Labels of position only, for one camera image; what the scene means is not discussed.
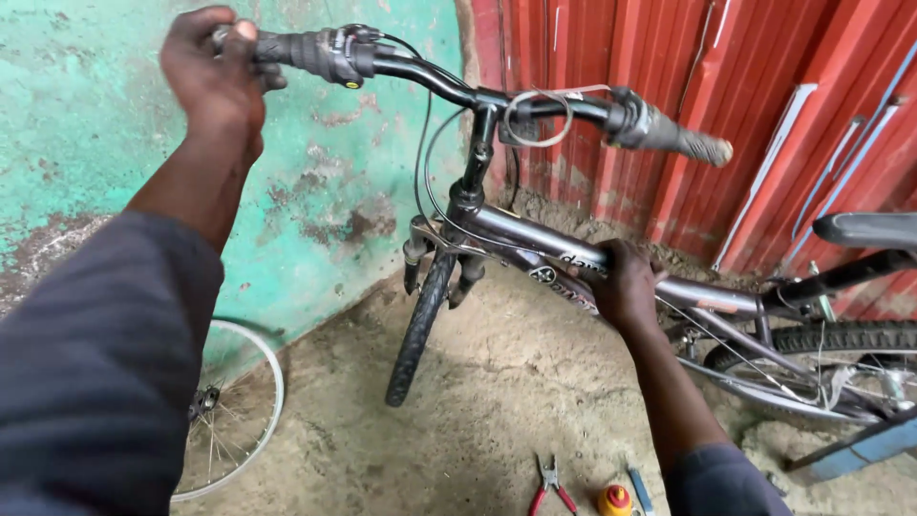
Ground person's right hand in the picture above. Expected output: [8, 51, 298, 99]
[582, 239, 669, 335]

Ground person's left hand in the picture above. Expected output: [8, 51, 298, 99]
[159, 6, 288, 163]

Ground grey mountain bicycle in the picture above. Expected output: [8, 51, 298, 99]
[211, 23, 917, 425]

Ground white metal strip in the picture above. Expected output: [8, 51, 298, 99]
[712, 83, 818, 272]

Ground thin grey metal strip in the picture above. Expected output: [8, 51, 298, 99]
[791, 115, 865, 242]

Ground thin blue metal strip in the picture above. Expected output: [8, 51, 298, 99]
[783, 43, 917, 268]

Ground yellow bottle with red cap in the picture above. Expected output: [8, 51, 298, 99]
[597, 484, 635, 516]

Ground blue metal bar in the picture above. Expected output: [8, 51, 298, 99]
[784, 405, 917, 483]

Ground bare silver spoked wheel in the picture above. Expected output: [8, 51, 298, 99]
[171, 319, 286, 503]

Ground looped white cable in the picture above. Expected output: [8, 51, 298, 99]
[503, 85, 612, 150]

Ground red handled pliers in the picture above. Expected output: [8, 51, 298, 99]
[529, 453, 579, 516]

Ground blue handled tool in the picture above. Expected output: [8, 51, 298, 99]
[626, 466, 656, 516]

